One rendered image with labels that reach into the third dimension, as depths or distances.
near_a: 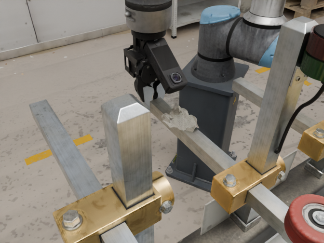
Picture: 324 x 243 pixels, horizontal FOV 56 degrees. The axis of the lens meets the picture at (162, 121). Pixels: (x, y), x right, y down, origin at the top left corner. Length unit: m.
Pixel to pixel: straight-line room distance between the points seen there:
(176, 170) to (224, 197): 1.15
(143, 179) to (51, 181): 1.43
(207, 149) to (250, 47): 0.63
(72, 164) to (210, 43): 0.90
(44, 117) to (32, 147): 1.46
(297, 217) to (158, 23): 0.40
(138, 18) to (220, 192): 0.34
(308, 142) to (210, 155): 0.22
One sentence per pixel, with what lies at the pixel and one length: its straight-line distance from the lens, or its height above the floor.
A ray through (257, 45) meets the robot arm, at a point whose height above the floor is 0.81.
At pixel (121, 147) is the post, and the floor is 1.07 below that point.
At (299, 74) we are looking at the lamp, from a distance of 0.44.
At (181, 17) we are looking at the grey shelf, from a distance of 3.32.
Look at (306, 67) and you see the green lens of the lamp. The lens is 0.40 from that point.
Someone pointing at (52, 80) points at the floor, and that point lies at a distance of 2.59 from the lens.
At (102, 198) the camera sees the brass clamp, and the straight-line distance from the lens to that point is 0.37.
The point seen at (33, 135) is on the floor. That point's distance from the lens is 2.07.
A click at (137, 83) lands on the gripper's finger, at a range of 0.65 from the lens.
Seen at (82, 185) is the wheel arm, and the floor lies 0.96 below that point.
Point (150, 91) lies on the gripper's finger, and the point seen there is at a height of 0.89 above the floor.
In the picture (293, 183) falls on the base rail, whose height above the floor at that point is 0.70.
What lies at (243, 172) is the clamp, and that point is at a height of 0.87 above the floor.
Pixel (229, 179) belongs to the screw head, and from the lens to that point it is 0.51.
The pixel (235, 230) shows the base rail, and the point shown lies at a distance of 0.67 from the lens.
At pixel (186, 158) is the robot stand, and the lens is 1.57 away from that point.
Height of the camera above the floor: 1.26
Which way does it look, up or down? 39 degrees down
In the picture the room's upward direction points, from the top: straight up
